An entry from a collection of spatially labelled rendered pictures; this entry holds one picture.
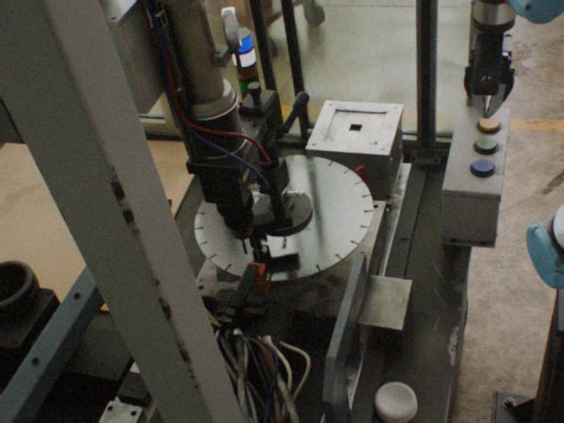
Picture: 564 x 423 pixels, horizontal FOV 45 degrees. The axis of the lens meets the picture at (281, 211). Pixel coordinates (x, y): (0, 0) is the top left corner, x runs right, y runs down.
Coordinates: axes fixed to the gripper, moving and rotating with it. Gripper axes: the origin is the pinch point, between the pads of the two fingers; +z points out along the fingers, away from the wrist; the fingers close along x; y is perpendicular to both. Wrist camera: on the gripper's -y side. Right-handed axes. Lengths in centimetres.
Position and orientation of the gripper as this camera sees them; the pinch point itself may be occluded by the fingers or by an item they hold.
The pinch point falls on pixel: (485, 115)
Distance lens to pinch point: 140.5
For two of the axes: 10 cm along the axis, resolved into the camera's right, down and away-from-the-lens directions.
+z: 1.4, 7.1, 6.9
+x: -9.5, -1.0, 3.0
